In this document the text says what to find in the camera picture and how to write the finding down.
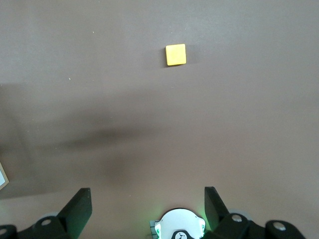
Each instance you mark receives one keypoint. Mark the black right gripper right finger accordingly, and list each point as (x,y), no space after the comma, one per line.
(215,211)

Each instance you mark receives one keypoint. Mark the yellow wooden block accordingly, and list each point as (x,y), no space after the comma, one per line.
(175,54)

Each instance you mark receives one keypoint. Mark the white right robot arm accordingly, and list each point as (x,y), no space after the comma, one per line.
(177,221)

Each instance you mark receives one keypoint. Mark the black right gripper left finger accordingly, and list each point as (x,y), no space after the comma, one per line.
(74,211)

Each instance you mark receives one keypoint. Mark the wooden drawer with white front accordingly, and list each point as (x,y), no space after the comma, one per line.
(2,176)

